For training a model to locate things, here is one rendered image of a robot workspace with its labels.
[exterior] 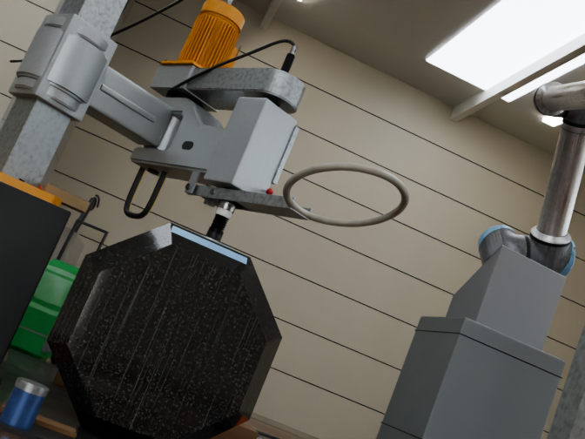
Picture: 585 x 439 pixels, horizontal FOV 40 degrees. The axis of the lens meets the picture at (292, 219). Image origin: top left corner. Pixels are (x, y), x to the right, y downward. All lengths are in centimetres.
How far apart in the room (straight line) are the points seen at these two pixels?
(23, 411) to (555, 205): 194
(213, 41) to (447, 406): 229
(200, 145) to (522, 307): 165
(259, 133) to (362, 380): 561
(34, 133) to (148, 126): 58
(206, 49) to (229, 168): 88
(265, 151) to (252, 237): 503
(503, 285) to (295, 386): 591
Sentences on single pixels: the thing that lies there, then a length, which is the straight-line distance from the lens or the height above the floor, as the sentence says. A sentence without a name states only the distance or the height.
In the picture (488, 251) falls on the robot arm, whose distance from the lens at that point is 310.
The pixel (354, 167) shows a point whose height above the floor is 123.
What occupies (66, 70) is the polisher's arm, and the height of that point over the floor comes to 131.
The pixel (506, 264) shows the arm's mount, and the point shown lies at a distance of 292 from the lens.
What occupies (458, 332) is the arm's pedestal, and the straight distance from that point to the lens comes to 275.
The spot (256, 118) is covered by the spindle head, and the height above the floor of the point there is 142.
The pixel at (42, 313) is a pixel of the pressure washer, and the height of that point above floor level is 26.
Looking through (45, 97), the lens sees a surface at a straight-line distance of 370.
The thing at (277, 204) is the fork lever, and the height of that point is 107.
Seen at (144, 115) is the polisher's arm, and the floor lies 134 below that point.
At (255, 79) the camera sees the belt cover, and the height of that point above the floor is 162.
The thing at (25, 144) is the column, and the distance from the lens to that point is 371.
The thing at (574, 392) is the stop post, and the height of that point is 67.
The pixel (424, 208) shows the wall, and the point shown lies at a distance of 913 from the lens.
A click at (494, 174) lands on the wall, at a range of 954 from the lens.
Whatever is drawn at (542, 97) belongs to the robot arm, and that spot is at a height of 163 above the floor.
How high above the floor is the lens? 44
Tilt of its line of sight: 11 degrees up
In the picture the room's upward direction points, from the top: 22 degrees clockwise
